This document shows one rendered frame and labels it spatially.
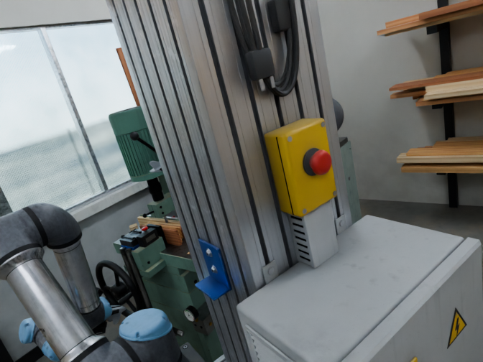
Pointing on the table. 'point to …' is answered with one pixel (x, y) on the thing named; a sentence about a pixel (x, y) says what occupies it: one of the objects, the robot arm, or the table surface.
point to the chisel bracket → (163, 207)
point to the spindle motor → (126, 146)
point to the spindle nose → (155, 189)
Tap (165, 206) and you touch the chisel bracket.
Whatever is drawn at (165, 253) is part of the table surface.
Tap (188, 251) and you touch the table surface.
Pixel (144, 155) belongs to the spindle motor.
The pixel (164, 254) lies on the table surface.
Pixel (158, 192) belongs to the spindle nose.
